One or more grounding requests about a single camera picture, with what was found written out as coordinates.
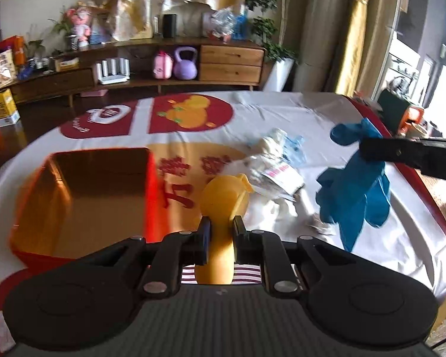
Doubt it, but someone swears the yellow rubber duck toy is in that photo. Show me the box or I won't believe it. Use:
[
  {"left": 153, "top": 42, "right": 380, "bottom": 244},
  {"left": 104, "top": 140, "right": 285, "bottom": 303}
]
[{"left": 195, "top": 173, "right": 254, "bottom": 284}]

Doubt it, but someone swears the alcohol wipes packet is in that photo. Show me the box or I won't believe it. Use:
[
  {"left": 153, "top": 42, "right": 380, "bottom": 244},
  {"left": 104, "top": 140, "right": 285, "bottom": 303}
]
[{"left": 259, "top": 162, "right": 304, "bottom": 197}]

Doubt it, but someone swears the blue rubber glove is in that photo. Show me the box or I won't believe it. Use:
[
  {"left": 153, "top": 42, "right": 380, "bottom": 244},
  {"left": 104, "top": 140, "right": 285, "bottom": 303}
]
[{"left": 315, "top": 118, "right": 392, "bottom": 253}]

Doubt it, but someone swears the dark green bag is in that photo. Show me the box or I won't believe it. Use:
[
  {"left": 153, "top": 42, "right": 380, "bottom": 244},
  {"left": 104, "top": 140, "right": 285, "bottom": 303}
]
[{"left": 378, "top": 89, "right": 412, "bottom": 134}]

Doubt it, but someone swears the cream knitted cloth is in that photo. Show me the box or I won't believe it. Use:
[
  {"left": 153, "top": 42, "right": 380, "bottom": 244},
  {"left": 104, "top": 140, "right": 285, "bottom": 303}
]
[{"left": 257, "top": 128, "right": 288, "bottom": 163}]

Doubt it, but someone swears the light blue face mask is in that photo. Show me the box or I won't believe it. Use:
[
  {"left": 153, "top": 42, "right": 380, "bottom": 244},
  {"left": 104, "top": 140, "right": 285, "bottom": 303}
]
[{"left": 246, "top": 133, "right": 307, "bottom": 168}]

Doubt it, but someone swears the printed white tablecloth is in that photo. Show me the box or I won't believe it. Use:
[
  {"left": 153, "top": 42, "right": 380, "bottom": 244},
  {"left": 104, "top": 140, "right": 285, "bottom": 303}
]
[{"left": 0, "top": 91, "right": 446, "bottom": 356}]

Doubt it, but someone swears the red storage box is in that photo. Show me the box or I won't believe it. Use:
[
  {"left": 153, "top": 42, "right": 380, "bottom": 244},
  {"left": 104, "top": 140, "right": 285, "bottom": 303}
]
[{"left": 9, "top": 148, "right": 158, "bottom": 267}]

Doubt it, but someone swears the yellow curtain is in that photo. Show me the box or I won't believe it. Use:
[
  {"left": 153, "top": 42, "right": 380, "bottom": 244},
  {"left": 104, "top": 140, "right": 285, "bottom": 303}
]
[{"left": 330, "top": 0, "right": 400, "bottom": 99}]

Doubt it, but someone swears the purple kettlebell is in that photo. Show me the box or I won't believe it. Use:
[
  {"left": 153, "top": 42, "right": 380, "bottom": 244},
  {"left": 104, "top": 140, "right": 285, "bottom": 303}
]
[{"left": 174, "top": 47, "right": 198, "bottom": 81}]

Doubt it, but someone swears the pink toy case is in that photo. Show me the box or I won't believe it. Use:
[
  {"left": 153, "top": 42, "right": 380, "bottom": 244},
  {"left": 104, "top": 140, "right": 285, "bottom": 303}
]
[{"left": 153, "top": 51, "right": 173, "bottom": 80}]

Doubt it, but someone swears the white wifi router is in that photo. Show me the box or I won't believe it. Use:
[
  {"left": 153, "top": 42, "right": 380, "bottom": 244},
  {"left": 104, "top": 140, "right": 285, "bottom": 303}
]
[{"left": 95, "top": 57, "right": 130, "bottom": 85}]

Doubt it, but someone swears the wooden tv console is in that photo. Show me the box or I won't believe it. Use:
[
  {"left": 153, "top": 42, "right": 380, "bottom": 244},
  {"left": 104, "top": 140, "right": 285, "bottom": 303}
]
[{"left": 9, "top": 37, "right": 266, "bottom": 104}]

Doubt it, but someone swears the clear plastic bag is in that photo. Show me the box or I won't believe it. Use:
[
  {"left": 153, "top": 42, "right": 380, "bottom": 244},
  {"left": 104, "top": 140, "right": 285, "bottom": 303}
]
[{"left": 207, "top": 7, "right": 237, "bottom": 43}]

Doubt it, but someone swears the yellow cardboard box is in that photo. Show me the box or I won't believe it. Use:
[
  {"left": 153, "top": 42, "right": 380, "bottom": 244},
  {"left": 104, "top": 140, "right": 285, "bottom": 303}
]
[{"left": 0, "top": 89, "right": 21, "bottom": 127}]

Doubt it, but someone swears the black cylinder speaker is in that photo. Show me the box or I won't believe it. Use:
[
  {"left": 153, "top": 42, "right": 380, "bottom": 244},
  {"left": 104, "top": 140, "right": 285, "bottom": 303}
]
[{"left": 162, "top": 14, "right": 177, "bottom": 39}]

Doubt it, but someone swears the potted green plant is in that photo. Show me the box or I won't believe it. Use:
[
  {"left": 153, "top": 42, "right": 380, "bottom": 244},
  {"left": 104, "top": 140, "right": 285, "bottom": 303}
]
[{"left": 245, "top": 0, "right": 297, "bottom": 92}]

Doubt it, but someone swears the pink plush doll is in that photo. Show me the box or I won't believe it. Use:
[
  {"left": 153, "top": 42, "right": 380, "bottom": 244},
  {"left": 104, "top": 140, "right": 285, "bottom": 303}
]
[{"left": 66, "top": 6, "right": 92, "bottom": 49}]

